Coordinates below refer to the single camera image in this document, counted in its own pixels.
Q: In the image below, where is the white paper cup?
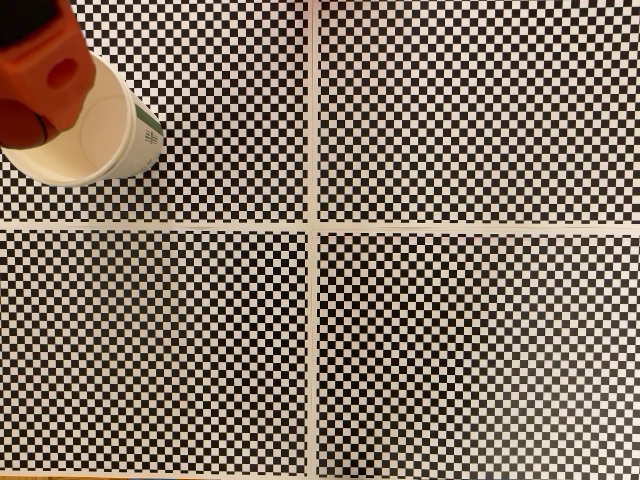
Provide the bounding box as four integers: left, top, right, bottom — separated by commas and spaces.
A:
1, 52, 165, 188

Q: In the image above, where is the checkerboard paper sheet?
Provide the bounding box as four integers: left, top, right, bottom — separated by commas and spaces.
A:
0, 0, 313, 226
312, 0, 640, 229
0, 225, 314, 479
313, 228, 640, 480

